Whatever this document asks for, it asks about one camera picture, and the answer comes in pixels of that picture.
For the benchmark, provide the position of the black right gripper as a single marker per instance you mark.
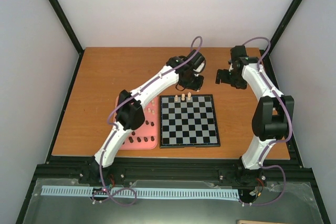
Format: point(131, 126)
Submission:
point(241, 84)

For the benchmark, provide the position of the black and grey chessboard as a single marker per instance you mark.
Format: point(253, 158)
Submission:
point(188, 123)

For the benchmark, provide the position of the light blue cable duct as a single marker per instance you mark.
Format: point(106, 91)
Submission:
point(141, 193)

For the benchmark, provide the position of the pink plastic tray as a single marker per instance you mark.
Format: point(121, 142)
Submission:
point(145, 137)

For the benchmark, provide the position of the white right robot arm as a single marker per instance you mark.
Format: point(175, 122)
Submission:
point(271, 122)

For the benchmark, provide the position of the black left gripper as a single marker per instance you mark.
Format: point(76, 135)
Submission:
point(197, 87)

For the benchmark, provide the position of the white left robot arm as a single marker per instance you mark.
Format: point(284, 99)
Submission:
point(128, 115)

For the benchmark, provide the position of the black aluminium frame rail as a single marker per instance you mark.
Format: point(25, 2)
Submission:
point(126, 169)

